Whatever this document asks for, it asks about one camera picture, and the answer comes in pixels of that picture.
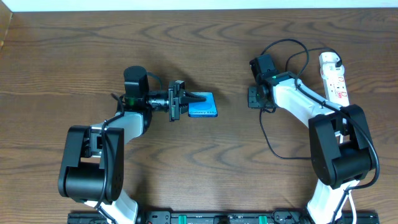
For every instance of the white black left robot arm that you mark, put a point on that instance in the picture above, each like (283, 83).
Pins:
(92, 168)

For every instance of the white USB charger adapter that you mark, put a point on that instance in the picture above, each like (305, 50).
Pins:
(330, 65)

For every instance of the white power strip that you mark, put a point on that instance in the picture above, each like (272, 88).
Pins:
(336, 91)

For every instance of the blue smartphone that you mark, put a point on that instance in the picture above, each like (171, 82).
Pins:
(206, 109)

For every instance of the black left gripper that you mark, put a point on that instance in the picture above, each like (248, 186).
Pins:
(175, 101)

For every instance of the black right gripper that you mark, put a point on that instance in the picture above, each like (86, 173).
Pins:
(254, 101)

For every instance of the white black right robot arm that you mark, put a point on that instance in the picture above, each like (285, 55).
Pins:
(342, 152)

